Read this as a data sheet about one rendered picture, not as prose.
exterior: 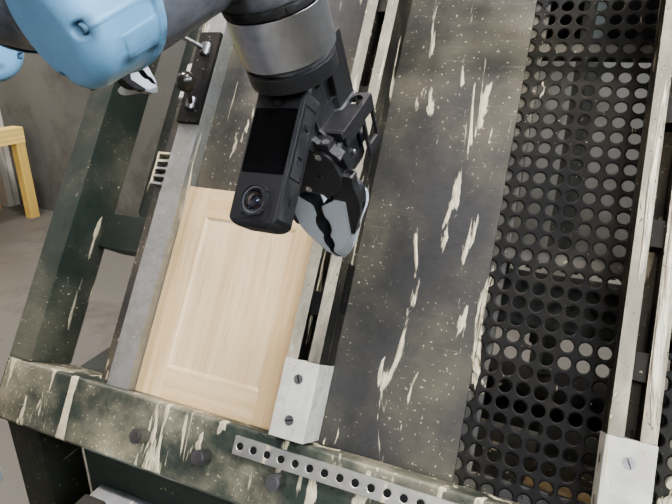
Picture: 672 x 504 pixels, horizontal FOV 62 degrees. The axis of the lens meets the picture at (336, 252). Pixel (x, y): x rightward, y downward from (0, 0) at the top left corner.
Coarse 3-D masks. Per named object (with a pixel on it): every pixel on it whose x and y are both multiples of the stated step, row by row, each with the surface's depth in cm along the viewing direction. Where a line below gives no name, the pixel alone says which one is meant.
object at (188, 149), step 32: (224, 32) 115; (224, 64) 116; (192, 128) 112; (192, 160) 111; (160, 192) 111; (160, 224) 109; (160, 256) 107; (160, 288) 108; (128, 320) 106; (128, 352) 105; (128, 384) 103
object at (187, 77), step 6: (180, 72) 101; (186, 72) 100; (180, 78) 100; (186, 78) 100; (192, 78) 100; (180, 84) 100; (186, 84) 100; (192, 84) 101; (186, 90) 101; (192, 90) 102; (192, 96) 111; (186, 102) 111; (192, 102) 111; (186, 108) 111; (192, 108) 111
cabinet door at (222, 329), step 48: (192, 192) 111; (192, 240) 108; (240, 240) 105; (288, 240) 101; (192, 288) 106; (240, 288) 102; (288, 288) 99; (192, 336) 104; (240, 336) 100; (288, 336) 97; (144, 384) 104; (192, 384) 101; (240, 384) 98
